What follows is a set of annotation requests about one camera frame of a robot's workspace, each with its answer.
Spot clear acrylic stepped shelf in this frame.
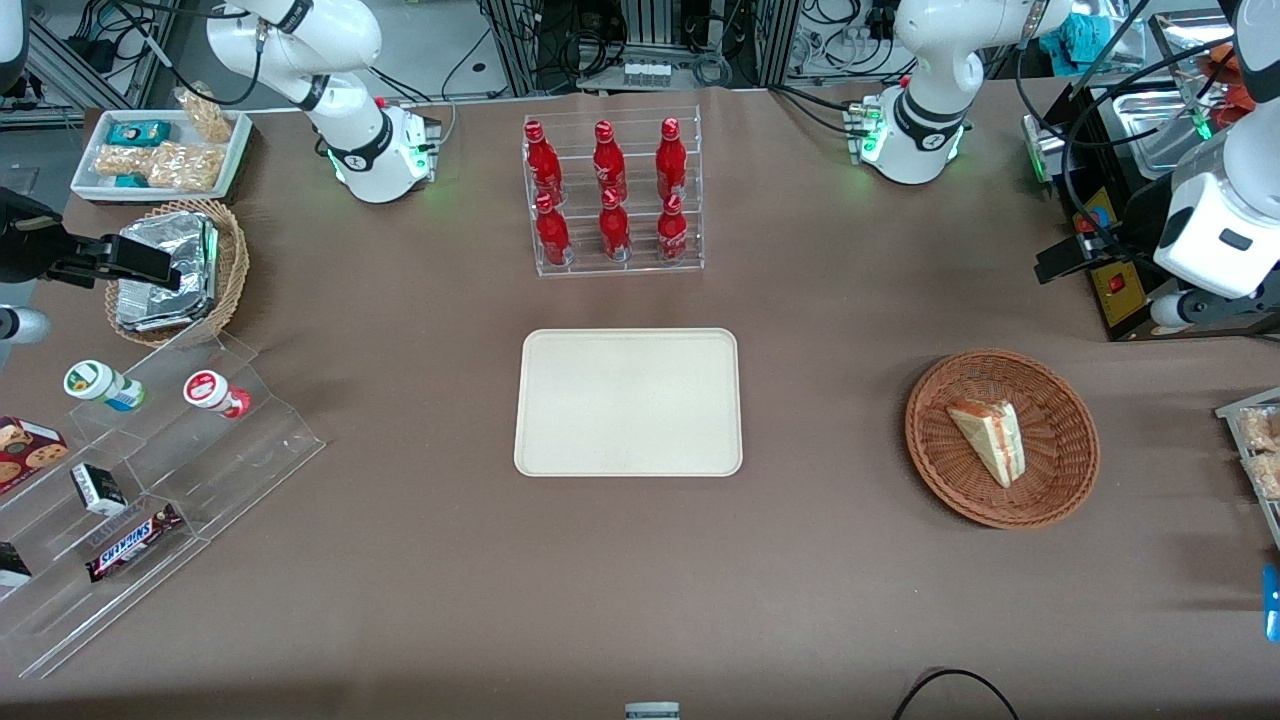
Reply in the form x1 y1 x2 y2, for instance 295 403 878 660
0 330 326 681

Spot metal equipment rack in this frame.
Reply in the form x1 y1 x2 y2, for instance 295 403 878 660
478 0 803 93

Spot red lid yogurt cup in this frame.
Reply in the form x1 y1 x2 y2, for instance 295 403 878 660
183 370 252 419

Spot foil wrapped food package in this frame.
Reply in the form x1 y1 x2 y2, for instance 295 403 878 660
119 212 219 299
115 280 216 334

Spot snickers chocolate bar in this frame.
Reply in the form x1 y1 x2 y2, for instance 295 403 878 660
85 503 184 583

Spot white rectangular snack tray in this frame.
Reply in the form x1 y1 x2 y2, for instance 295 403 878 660
70 108 253 204

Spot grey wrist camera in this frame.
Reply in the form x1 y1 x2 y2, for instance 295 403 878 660
1149 293 1280 333
0 305 52 346

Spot steel food pan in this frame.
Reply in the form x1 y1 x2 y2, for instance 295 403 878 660
1110 88 1216 177

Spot triangle sandwich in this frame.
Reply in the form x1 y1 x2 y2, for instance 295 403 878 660
947 400 1027 489

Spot green lid yogurt cup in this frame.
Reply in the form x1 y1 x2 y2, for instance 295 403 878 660
63 360 146 413

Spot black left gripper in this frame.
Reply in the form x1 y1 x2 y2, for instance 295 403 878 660
1035 170 1187 285

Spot red cola bottle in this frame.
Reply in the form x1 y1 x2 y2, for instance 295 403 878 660
656 118 689 201
657 193 690 263
599 188 632 263
592 120 628 201
534 192 572 267
524 120 563 206

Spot cream plastic tray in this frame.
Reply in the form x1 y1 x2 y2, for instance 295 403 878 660
514 328 744 478

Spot small black white carton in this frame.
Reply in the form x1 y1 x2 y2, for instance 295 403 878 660
70 463 128 517

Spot red food pieces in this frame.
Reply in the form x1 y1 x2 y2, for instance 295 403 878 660
1195 45 1257 136

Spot red cookie box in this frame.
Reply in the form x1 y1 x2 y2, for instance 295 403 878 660
0 416 69 495

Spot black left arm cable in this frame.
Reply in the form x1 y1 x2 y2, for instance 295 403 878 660
1015 0 1233 251

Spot clear bag puffed snack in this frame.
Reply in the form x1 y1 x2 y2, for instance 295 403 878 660
175 85 233 144
95 145 151 179
148 142 223 193

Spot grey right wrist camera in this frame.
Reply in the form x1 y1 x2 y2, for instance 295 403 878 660
0 305 52 346

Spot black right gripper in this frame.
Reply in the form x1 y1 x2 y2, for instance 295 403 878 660
0 188 183 292

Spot brown round wicker basket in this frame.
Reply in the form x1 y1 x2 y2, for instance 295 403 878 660
905 348 1101 530

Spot teal cloth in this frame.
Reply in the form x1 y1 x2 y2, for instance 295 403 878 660
1040 10 1113 67

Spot black looped cable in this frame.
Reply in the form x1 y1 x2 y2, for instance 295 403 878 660
892 668 1021 720

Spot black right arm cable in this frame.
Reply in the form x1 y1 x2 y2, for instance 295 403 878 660
100 0 267 107

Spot black food warmer machine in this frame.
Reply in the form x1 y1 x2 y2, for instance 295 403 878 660
1022 10 1280 343

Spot light tan wicker basket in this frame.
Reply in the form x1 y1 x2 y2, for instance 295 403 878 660
105 198 250 349

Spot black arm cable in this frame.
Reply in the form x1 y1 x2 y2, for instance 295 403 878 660
1015 0 1233 251
100 0 267 107

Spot grey tray with snacks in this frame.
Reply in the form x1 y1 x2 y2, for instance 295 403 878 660
1215 388 1280 551

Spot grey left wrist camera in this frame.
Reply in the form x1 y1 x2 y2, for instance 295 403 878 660
1149 293 1280 333

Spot teal snack box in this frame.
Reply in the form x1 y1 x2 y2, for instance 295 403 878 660
106 120 172 148

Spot clear acrylic bottle rack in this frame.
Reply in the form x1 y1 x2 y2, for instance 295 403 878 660
521 105 705 279

